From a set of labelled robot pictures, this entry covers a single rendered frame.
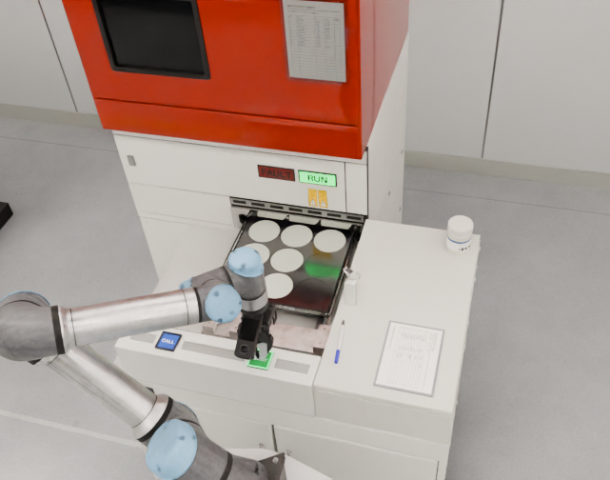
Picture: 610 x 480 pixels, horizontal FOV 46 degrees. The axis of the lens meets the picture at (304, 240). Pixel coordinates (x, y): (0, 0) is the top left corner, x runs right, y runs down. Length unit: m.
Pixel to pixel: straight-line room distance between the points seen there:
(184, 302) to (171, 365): 0.52
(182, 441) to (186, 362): 0.43
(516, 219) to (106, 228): 2.08
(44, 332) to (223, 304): 0.34
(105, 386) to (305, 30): 0.95
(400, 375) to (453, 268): 0.40
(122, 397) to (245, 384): 0.40
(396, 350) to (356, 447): 0.31
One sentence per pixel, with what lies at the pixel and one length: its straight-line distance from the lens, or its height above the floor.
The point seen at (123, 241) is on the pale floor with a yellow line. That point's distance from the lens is 3.72.
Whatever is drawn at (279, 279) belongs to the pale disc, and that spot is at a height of 0.90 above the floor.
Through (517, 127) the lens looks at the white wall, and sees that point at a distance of 3.74.
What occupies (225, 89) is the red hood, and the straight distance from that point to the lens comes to 1.99.
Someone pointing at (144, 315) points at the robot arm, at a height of 1.40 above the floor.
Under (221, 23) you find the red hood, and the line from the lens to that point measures 1.89.
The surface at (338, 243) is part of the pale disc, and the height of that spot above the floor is 0.90.
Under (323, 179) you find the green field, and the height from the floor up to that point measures 1.10.
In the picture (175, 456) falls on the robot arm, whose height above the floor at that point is 1.17.
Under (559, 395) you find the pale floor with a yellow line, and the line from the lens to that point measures 3.04.
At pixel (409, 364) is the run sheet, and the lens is 1.84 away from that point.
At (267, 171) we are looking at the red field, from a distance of 2.18.
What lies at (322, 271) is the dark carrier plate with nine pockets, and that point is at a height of 0.90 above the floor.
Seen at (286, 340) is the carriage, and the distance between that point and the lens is 2.00.
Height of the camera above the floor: 2.46
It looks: 44 degrees down
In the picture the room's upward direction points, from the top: 5 degrees counter-clockwise
